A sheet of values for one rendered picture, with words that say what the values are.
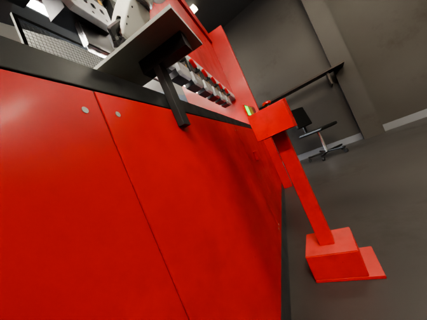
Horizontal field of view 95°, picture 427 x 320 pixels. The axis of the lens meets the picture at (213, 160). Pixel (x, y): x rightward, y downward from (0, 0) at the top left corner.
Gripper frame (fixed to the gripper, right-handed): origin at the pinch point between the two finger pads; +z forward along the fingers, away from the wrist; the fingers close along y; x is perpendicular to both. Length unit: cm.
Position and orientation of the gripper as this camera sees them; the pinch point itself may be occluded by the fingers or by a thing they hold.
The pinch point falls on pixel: (126, 61)
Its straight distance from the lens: 69.2
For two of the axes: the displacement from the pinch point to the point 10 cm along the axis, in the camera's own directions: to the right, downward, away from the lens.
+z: -2.6, 9.4, 2.1
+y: -3.3, 1.2, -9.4
